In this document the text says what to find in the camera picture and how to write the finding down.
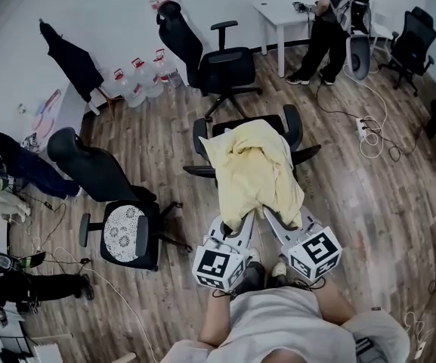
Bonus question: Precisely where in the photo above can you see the black cushioned office chair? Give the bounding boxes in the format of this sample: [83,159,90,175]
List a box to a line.
[46,126,194,272]

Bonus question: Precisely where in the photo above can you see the white folding chair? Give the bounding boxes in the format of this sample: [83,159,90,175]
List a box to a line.
[368,11,394,52]

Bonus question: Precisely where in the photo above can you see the white power strip with cables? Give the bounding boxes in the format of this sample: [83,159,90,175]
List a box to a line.
[344,64,388,159]

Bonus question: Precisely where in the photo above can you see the white patterned seat cushion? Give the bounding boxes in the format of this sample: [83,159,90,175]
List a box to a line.
[104,206,146,259]

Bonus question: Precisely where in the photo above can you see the wooden coat rack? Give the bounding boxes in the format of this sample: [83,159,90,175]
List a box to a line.
[96,85,122,120]

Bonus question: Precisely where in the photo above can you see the pack of small water bottles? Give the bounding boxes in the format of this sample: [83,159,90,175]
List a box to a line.
[164,70,184,89]

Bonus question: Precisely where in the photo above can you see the long black floor cable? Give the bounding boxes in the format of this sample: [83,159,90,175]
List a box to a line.
[315,83,426,163]

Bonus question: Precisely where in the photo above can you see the person's left forearm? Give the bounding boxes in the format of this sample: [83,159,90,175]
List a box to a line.
[198,291,237,347]

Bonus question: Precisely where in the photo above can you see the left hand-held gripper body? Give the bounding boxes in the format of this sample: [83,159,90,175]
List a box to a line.
[191,236,250,292]

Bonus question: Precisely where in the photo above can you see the white table with grey side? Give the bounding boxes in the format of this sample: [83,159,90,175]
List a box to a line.
[17,85,101,154]

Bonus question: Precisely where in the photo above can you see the dark desk with pale legs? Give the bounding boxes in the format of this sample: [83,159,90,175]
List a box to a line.
[32,333,135,363]

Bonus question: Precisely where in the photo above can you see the thin white charger cable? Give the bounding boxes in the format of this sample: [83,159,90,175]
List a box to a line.
[404,310,436,361]

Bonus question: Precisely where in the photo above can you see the long white floor cable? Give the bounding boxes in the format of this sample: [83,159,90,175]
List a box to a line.
[32,247,156,363]

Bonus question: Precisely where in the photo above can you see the black hanging coat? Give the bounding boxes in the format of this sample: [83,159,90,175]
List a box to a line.
[39,19,105,104]

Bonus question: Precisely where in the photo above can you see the black wide-back office chair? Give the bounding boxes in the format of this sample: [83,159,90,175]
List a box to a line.
[182,104,323,188]

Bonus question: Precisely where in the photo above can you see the pale yellow clothes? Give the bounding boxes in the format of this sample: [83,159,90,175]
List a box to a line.
[198,120,305,231]

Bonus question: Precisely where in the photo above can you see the small white table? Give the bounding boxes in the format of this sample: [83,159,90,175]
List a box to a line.
[252,1,317,78]

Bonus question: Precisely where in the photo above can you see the person's dark trousers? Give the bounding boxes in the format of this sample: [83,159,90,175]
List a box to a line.
[234,261,317,298]

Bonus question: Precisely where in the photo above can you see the black mesh office chair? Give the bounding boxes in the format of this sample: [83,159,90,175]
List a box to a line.
[378,6,436,98]

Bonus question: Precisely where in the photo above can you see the pink flat box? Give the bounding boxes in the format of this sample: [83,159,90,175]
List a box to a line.
[43,88,62,109]

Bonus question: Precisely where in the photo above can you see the person's white t-shirt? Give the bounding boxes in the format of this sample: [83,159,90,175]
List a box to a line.
[164,287,411,363]

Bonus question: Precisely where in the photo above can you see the person's right forearm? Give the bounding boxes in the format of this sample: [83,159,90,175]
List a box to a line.
[315,278,357,327]

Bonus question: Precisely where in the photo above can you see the dark shoulder strap buckle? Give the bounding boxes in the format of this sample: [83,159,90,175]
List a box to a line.
[353,337,373,357]

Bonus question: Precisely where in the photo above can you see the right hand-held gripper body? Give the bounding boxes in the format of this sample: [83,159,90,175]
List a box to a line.
[279,222,343,281]

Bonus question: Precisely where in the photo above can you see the black tall headrest office chair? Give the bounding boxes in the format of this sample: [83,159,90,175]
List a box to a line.
[156,0,264,123]

